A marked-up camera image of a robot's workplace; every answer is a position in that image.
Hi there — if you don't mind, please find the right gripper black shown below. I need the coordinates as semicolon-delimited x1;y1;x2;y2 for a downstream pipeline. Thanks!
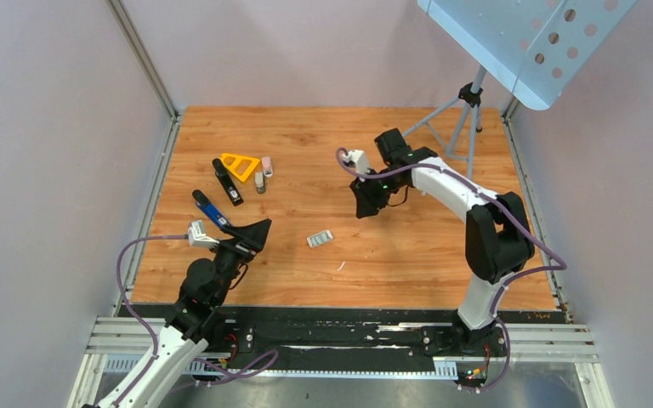
350;167;406;219

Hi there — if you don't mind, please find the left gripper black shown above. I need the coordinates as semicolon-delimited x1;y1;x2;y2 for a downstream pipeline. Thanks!
207;218;270;304

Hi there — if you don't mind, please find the grey white stapler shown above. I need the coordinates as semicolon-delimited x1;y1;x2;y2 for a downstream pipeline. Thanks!
254;172;266;194

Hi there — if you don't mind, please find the pink stapler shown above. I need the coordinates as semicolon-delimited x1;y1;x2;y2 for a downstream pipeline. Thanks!
261;156;274;178

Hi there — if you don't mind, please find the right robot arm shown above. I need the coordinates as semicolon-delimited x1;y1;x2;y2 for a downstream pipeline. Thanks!
336;128;535;355

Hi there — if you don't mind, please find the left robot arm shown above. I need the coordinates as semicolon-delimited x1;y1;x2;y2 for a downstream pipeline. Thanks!
96;218;272;407

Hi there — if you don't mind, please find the yellow plastic triangle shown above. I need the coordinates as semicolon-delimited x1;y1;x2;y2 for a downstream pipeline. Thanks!
219;153;261;183

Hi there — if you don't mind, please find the light blue music stand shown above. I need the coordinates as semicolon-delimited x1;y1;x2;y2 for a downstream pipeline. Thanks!
417;0;635;178

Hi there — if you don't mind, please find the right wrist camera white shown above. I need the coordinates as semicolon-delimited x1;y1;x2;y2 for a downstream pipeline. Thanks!
347;150;371;176

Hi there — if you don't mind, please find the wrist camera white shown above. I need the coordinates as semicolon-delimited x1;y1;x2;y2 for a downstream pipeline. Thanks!
347;150;371;176
187;220;220;250

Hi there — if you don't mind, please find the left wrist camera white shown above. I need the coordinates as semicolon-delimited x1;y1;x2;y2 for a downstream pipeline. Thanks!
187;220;220;250

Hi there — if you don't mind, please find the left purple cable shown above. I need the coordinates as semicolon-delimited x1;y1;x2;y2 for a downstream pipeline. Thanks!
111;233;280;408

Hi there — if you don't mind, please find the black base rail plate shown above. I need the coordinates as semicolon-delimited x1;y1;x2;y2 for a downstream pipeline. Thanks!
171;303;522;376

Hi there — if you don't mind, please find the aluminium frame post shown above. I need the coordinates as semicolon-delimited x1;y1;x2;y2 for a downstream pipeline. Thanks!
105;0;179;122

